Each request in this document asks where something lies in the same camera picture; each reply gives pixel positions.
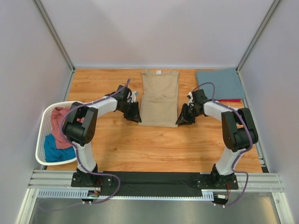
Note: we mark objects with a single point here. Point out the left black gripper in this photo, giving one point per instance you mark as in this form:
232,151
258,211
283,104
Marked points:
128,108

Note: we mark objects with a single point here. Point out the left aluminium frame post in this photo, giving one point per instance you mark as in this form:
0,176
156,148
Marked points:
47,20

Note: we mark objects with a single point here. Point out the right aluminium frame post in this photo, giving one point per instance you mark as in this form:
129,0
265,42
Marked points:
264,23

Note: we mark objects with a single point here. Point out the folded red t shirt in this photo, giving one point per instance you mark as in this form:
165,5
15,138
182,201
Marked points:
230,100

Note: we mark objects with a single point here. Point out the aluminium frame post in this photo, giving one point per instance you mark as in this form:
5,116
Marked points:
264,23
47,20

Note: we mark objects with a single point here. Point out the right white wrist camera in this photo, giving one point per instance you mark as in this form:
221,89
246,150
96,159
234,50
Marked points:
190,95

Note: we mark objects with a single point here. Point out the blue t shirt in basket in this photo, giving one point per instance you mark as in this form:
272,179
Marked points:
53,154

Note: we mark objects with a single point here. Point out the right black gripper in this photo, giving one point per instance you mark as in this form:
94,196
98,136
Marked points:
187,111

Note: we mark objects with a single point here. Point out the white laundry basket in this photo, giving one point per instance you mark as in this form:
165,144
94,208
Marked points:
44,130

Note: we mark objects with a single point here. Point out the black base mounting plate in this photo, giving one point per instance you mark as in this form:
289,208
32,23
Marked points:
162,184

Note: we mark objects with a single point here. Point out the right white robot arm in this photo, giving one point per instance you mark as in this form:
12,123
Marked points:
238,132

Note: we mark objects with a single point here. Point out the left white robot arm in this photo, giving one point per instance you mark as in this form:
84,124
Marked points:
78,127

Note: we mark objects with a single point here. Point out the beige t shirt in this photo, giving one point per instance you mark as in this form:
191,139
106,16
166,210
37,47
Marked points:
159,103

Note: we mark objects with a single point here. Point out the pink t shirt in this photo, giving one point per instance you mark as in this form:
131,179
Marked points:
55,118

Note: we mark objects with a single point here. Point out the folded grey-blue t shirt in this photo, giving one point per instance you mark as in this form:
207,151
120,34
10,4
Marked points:
228,86

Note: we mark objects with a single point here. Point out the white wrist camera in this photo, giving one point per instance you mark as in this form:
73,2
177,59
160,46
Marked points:
133,96
190,95

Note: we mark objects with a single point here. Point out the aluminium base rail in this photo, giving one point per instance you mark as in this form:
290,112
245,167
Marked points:
61,179

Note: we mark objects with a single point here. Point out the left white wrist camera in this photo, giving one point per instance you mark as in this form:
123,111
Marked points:
133,96

